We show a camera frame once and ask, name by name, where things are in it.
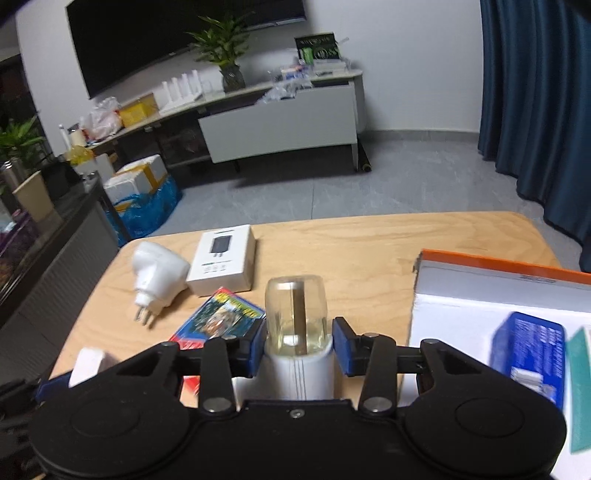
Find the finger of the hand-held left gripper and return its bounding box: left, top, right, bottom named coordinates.
left=0, top=376, right=71, bottom=416

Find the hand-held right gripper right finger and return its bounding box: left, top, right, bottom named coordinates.
left=331, top=316, right=476, bottom=414

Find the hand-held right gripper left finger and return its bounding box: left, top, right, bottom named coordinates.
left=111, top=323, right=267, bottom=413

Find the white charger cube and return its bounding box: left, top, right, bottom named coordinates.
left=68, top=347, right=118, bottom=389

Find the clear bottle with white cap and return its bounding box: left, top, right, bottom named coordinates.
left=262, top=274, right=335, bottom=401

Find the red and blue card pack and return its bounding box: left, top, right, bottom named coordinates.
left=168, top=286, right=267, bottom=397

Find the white charger packaging box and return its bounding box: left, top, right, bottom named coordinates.
left=185, top=224, right=257, bottom=297

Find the orange box with white inside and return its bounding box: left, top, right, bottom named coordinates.
left=402, top=249, right=591, bottom=480

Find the white plug-in device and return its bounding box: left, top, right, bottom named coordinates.
left=131, top=241, right=191, bottom=328

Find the blue plastic box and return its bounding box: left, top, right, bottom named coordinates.
left=489, top=311, right=566, bottom=411

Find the teal cardboard box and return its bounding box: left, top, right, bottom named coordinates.
left=564, top=325, right=591, bottom=455

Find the black ribbed counter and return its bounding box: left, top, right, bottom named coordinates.
left=0, top=175, right=123, bottom=365

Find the blue plastic bag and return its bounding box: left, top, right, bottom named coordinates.
left=104, top=178, right=183, bottom=247

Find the small black box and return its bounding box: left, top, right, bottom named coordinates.
left=46, top=162, right=86, bottom=200

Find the plain white foam box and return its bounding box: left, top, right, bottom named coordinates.
left=102, top=173, right=155, bottom=206

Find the white foam box yellow tape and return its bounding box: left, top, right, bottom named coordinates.
left=115, top=154, right=169, bottom=188

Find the steel tumbler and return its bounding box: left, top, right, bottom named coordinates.
left=0, top=157, right=28, bottom=195

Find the grey television console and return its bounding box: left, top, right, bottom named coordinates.
left=60, top=60, right=365, bottom=174

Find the leafy green potted plant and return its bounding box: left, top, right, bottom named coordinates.
left=0, top=115, right=51, bottom=162

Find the white router with antennas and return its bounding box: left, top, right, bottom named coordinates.
left=152, top=69, right=204, bottom=115

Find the pile of clear plastic bags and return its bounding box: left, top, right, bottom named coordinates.
left=261, top=76, right=315, bottom=104

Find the yellow cardboard box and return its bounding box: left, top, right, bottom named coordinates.
left=117, top=95, right=158, bottom=127

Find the white and red plastic bag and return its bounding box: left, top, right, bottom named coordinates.
left=79, top=97, right=125, bottom=140

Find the potted plant in dark vase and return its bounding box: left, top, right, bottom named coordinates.
left=185, top=14, right=254, bottom=93

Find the dark blue curtain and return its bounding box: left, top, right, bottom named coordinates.
left=477, top=0, right=591, bottom=273

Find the black and green box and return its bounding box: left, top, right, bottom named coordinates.
left=294, top=32, right=342, bottom=63

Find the black wall television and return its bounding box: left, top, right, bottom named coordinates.
left=66, top=0, right=308, bottom=100

